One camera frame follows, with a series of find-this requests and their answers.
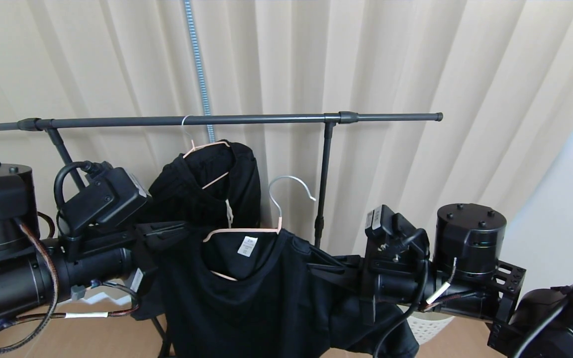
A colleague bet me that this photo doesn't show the pink clothes hanger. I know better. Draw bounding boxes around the pink clothes hanger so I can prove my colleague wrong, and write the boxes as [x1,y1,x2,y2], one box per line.
[203,176,317,282]
[180,115,232,190]

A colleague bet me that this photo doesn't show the black shorts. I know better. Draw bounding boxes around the black shorts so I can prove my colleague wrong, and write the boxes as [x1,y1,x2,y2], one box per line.
[145,141,262,230]

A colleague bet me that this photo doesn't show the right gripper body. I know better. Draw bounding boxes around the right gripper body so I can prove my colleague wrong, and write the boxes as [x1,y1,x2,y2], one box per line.
[359,256,498,321]

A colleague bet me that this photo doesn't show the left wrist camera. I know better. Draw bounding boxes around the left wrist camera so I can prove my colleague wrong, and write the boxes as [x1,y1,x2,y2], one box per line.
[59,167,150,259]

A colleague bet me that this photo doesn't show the black clothes rack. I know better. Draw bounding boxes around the black clothes rack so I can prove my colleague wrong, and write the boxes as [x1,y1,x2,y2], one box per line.
[0,112,444,358]

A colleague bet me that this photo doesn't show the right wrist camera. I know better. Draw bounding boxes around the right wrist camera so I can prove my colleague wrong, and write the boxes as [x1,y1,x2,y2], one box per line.
[365,205,430,263]

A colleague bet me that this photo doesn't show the heap of clothes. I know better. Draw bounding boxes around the heap of clothes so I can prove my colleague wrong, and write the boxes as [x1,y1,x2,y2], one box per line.
[130,226,420,358]

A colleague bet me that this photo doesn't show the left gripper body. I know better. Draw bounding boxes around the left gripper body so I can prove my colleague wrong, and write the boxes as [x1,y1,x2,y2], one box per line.
[0,238,160,326]

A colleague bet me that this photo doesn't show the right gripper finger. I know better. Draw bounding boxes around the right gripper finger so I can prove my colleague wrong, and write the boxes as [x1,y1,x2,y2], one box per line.
[306,256,364,290]

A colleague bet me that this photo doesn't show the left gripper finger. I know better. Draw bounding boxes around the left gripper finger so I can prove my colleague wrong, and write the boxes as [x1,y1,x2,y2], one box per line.
[135,221,189,249]

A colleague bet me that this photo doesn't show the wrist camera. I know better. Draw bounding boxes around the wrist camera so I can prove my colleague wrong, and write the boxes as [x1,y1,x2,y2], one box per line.
[365,205,430,263]
[59,167,150,259]

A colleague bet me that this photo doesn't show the white laundry basket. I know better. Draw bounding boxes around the white laundry basket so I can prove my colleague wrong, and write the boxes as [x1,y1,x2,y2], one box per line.
[407,311,456,345]

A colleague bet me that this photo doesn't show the beige curtain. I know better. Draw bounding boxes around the beige curtain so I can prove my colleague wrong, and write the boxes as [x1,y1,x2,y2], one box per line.
[0,0,573,319]

